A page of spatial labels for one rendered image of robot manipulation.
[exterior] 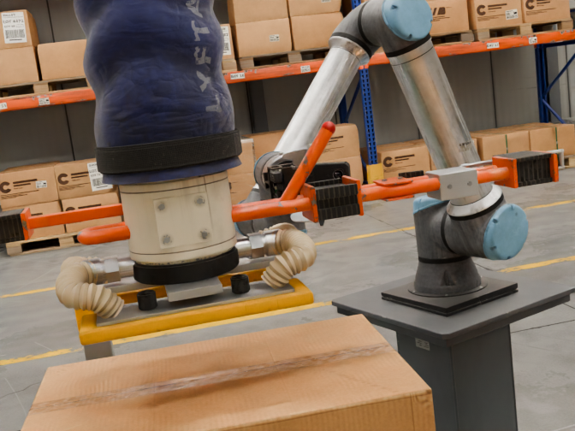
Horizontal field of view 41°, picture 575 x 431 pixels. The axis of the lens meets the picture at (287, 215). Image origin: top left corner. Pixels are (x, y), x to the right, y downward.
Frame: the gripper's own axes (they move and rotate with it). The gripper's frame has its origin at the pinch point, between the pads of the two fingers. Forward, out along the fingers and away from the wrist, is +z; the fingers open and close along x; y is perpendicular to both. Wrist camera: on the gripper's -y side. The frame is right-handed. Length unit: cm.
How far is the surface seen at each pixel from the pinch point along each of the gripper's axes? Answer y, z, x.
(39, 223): 51, -11, 0
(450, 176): -18.1, 16.6, 0.5
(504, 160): -28.8, 14.9, 1.5
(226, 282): 20.7, 9.4, -12.4
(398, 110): -316, -827, -39
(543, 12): -457, -698, 57
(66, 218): 46.3, -10.8, -0.1
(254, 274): 15.7, 9.3, -11.8
